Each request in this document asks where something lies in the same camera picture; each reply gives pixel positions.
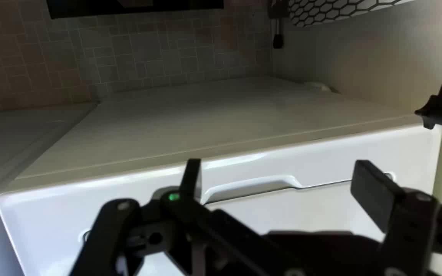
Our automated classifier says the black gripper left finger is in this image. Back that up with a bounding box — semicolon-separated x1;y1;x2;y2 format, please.
67;158;283;276

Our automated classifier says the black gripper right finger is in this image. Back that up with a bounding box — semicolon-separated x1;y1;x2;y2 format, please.
349;158;442;276

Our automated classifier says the white top-load washing machine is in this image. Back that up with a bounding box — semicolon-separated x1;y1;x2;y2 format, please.
0;75;442;276

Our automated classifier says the hexagon patterned board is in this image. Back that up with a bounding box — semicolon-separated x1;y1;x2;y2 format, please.
286;0;412;28

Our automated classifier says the black dangling strap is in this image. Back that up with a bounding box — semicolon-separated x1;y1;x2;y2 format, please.
266;0;289;51

